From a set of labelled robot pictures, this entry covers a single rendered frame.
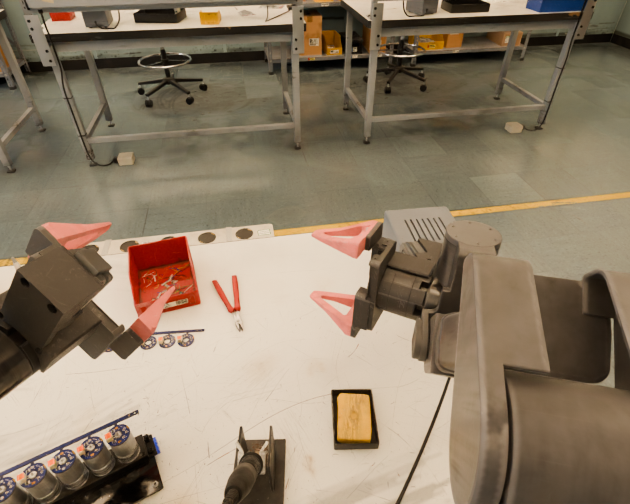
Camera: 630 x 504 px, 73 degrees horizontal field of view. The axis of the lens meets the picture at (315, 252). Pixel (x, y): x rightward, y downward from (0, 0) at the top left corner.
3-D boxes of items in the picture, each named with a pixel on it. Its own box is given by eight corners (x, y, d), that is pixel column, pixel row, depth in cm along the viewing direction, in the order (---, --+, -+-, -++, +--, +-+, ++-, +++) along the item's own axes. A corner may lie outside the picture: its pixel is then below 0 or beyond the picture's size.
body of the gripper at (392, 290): (382, 235, 53) (442, 250, 50) (374, 300, 58) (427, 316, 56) (364, 260, 48) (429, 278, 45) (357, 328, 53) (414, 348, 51)
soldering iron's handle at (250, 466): (238, 478, 43) (209, 523, 30) (239, 451, 43) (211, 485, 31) (263, 477, 43) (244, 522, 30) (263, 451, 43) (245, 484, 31)
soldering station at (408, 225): (468, 304, 70) (483, 260, 64) (401, 310, 69) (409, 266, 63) (437, 246, 82) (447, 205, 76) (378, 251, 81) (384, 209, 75)
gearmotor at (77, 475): (92, 485, 47) (76, 464, 44) (69, 497, 47) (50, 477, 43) (89, 465, 49) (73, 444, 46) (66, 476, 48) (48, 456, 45)
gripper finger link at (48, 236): (104, 193, 44) (19, 233, 37) (153, 243, 45) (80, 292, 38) (85, 227, 48) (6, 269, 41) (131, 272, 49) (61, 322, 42)
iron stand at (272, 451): (235, 496, 51) (219, 525, 42) (238, 419, 53) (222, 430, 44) (286, 495, 51) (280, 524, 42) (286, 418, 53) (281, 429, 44)
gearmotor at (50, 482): (65, 498, 46) (46, 479, 43) (40, 511, 45) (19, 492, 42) (63, 478, 48) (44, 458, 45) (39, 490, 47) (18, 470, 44)
